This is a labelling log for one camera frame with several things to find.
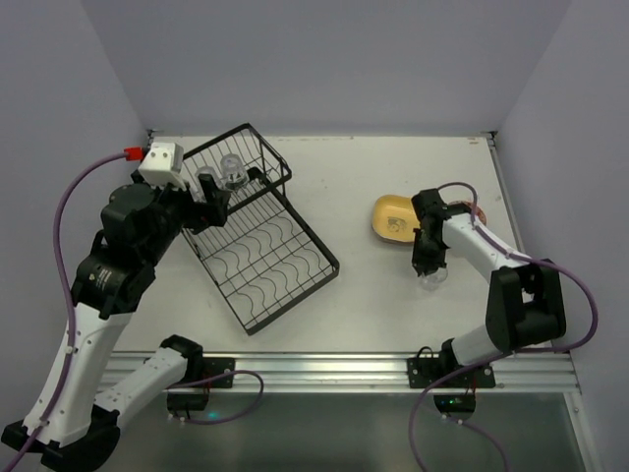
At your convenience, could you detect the clear glass cup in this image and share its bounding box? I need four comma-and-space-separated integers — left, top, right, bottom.
220, 153, 250, 191
194, 166, 219, 203
419, 267, 448, 291

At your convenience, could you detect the yellow square plate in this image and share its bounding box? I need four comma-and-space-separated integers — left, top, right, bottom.
372, 195, 420, 244

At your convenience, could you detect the blue patterned bowl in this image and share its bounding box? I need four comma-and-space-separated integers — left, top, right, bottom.
449, 200, 487, 225

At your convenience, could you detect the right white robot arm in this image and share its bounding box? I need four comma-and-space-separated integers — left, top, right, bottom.
411, 189, 566, 378

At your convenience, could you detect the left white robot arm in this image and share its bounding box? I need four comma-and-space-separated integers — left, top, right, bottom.
1, 174, 229, 471

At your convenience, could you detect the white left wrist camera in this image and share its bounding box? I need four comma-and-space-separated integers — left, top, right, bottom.
138, 142, 188, 191

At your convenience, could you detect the black wire dish rack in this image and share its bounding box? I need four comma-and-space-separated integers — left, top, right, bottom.
184, 123, 340, 335

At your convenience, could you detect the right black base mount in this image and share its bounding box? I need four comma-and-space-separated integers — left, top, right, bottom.
406, 346, 497, 421

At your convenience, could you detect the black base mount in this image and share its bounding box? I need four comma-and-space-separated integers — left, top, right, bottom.
406, 346, 497, 421
165, 356, 236, 420

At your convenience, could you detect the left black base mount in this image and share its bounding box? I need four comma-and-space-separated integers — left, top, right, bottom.
165, 356, 236, 420

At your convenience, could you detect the aluminium mounting rail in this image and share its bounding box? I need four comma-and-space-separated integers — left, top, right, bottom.
92, 350, 579, 392

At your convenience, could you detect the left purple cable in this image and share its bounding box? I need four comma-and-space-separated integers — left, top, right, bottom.
0, 145, 264, 472

